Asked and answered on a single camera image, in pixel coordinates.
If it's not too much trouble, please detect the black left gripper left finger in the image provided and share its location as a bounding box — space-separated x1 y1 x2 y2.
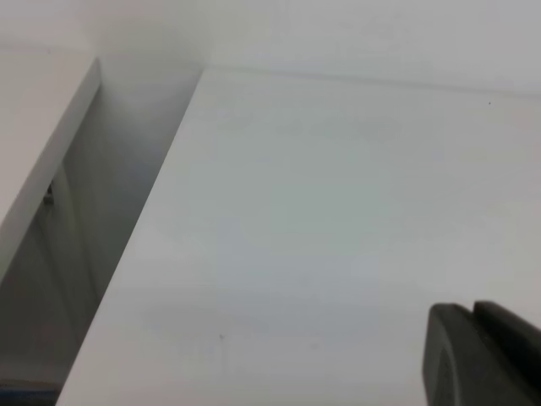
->
423 304 540 405

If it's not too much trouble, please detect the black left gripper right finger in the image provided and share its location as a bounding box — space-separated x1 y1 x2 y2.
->
473 301 540 372

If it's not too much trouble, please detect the white side table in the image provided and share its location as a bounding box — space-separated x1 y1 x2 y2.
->
1 47 101 272

